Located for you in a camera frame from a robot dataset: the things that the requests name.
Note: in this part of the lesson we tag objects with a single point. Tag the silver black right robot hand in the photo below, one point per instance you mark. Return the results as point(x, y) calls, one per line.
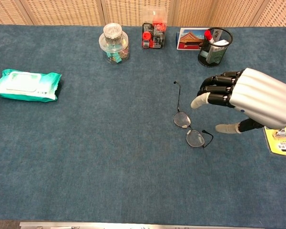
point(259, 95)

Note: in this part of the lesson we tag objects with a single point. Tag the black wire-frame eyeglasses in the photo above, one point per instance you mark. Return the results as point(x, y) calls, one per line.
point(181, 119)

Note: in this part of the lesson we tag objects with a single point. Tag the black mesh pen holder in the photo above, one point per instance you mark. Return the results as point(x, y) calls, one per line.
point(225, 51)

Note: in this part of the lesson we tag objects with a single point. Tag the yellow razor blister pack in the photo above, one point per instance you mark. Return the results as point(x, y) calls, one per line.
point(281, 148)

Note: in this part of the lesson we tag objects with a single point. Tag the green white carton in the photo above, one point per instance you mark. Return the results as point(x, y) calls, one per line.
point(214, 52)

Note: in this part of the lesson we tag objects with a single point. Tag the grey tube with black lettering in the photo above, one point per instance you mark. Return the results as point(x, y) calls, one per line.
point(216, 35)

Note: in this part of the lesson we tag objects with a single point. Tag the red capped marker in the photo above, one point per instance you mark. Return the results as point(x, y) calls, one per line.
point(207, 34)

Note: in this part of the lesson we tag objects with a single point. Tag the postcard with red building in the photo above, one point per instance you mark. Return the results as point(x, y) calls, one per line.
point(188, 39)

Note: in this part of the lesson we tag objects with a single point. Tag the red black stamp blister pack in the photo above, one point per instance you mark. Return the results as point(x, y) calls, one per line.
point(155, 39)

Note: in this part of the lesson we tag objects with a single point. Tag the clear plastic box red insert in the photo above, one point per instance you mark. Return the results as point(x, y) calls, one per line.
point(155, 14)

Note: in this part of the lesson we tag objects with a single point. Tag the clear jar of binder clips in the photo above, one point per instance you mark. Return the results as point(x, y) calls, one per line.
point(114, 53)

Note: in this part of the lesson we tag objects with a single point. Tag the blue felt table cloth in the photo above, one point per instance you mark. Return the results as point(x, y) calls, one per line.
point(109, 143)

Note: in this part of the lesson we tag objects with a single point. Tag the small clear jar of pins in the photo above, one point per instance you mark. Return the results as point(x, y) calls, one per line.
point(112, 31)

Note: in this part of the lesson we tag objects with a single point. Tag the rattan folding screen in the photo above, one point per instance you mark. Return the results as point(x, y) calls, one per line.
point(62, 12)

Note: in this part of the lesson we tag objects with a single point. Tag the green white wet wipes pack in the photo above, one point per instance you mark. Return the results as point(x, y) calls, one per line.
point(23, 83)

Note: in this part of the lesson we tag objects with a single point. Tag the metal rail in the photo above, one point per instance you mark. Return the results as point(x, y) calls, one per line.
point(133, 225)

